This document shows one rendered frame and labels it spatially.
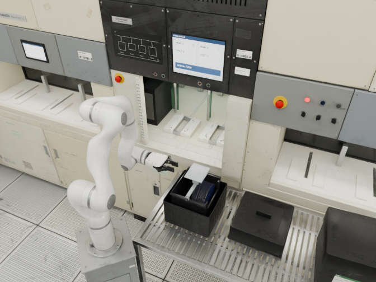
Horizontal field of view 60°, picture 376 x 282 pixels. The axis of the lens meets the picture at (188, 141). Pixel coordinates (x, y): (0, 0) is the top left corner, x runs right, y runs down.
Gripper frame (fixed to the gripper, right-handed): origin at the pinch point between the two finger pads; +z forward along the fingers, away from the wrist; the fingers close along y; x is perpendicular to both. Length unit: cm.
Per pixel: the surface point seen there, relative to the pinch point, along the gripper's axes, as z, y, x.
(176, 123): -28, -57, -17
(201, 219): 23.9, 14.1, -15.8
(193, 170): 12.7, 0.2, 2.1
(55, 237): -103, 17, -106
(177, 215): 9.3, 14.1, -21.0
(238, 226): 42.0, 6.8, -20.2
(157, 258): -19, -3, -106
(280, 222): 61, -5, -20
